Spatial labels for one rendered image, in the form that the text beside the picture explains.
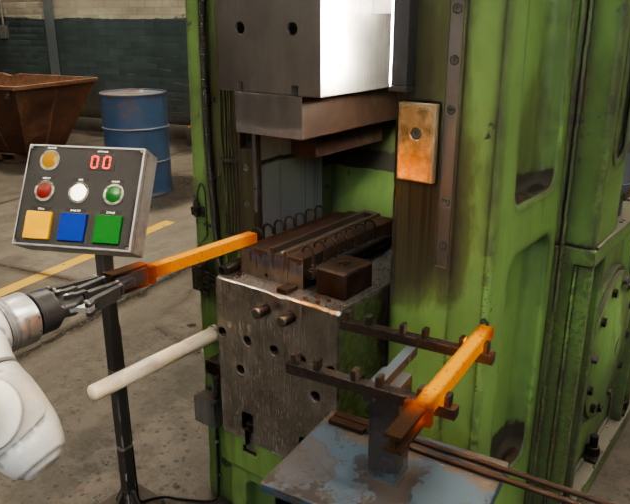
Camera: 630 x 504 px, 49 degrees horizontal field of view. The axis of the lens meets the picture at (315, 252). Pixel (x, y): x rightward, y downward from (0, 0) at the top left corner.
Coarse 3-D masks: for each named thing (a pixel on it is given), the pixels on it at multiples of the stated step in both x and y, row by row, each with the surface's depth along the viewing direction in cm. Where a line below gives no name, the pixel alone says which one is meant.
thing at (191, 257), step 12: (228, 240) 150; (240, 240) 152; (252, 240) 155; (192, 252) 142; (204, 252) 143; (216, 252) 146; (228, 252) 149; (132, 264) 131; (144, 264) 131; (156, 264) 135; (168, 264) 136; (180, 264) 138; (192, 264) 141; (108, 276) 126; (156, 276) 134; (132, 288) 130
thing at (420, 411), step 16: (480, 336) 129; (464, 352) 123; (480, 352) 127; (448, 368) 117; (464, 368) 119; (432, 384) 112; (448, 384) 113; (416, 400) 106; (432, 400) 108; (400, 416) 103; (416, 416) 103; (432, 416) 105; (384, 432) 99; (400, 432) 99; (416, 432) 103; (384, 448) 99; (400, 448) 99
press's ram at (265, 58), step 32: (224, 0) 155; (256, 0) 149; (288, 0) 144; (320, 0) 140; (352, 0) 148; (384, 0) 152; (224, 32) 157; (256, 32) 152; (288, 32) 147; (320, 32) 142; (352, 32) 151; (384, 32) 161; (224, 64) 160; (256, 64) 154; (288, 64) 149; (320, 64) 144; (352, 64) 153; (384, 64) 164; (320, 96) 146
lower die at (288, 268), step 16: (304, 224) 192; (320, 224) 188; (352, 224) 185; (368, 224) 188; (384, 224) 189; (272, 240) 175; (288, 240) 172; (320, 240) 174; (336, 240) 174; (352, 240) 177; (368, 240) 184; (256, 256) 170; (272, 256) 167; (288, 256) 164; (304, 256) 163; (320, 256) 167; (368, 256) 185; (256, 272) 172; (272, 272) 168; (288, 272) 165; (304, 272) 163; (304, 288) 164
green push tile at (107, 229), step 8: (96, 216) 179; (104, 216) 178; (112, 216) 178; (120, 216) 177; (96, 224) 178; (104, 224) 178; (112, 224) 177; (120, 224) 177; (96, 232) 178; (104, 232) 177; (112, 232) 177; (120, 232) 177; (96, 240) 177; (104, 240) 177; (112, 240) 176
